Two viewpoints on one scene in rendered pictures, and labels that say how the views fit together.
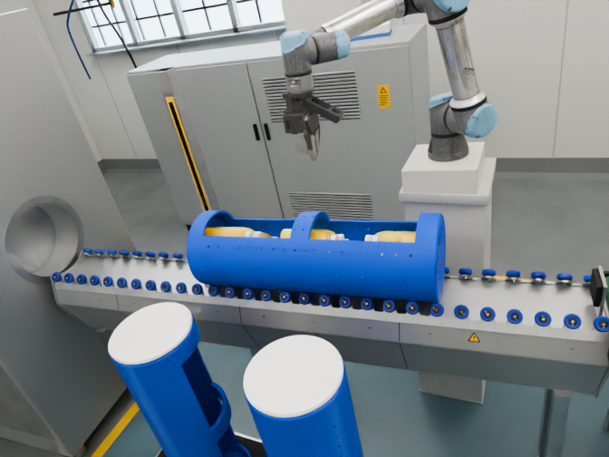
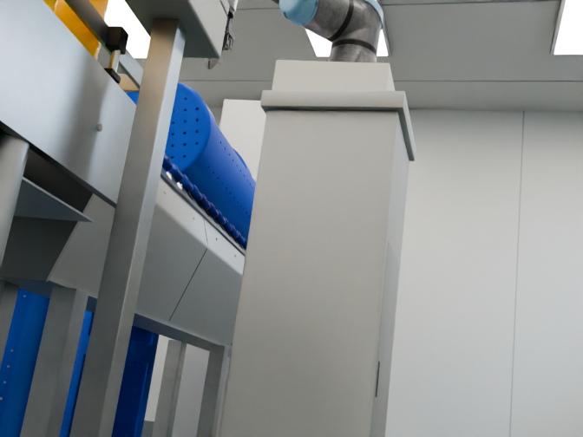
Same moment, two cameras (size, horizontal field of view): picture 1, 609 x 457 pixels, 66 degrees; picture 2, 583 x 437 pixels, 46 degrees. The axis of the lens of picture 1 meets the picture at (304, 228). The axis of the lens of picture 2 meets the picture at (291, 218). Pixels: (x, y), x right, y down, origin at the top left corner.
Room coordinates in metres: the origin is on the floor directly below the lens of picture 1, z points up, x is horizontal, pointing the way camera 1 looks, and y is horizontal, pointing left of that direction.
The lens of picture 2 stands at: (1.15, -2.06, 0.48)
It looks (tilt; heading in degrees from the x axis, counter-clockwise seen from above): 15 degrees up; 76
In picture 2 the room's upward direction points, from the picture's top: 8 degrees clockwise
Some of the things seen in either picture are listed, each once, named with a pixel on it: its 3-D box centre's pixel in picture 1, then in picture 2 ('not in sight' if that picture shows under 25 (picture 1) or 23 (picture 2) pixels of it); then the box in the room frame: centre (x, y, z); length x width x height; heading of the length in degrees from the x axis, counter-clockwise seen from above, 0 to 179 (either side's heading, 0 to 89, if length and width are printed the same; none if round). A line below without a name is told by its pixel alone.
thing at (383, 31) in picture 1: (370, 32); not in sight; (3.01, -0.66, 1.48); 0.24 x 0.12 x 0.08; 68
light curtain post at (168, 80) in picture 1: (224, 247); not in sight; (1.93, 0.40, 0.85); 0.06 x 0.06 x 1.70; 64
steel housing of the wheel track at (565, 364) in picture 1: (285, 310); (206, 290); (1.44, 0.15, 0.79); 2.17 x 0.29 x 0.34; 64
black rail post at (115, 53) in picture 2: not in sight; (114, 54); (1.09, -1.10, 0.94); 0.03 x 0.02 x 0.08; 64
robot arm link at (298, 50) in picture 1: (296, 53); not in sight; (1.33, -0.08, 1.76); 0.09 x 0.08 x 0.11; 108
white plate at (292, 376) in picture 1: (293, 372); not in sight; (0.90, 0.12, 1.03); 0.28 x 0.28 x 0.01
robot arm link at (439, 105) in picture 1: (447, 111); (355, 26); (1.61, -0.60, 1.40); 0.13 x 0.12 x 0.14; 18
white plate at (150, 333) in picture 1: (150, 331); not in sight; (1.21, 0.57, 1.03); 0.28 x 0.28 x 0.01
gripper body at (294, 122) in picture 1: (301, 111); (220, 28); (1.32, -0.06, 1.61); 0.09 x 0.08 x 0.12; 61
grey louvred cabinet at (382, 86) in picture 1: (284, 146); not in sight; (3.44, 0.02, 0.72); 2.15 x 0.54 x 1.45; 60
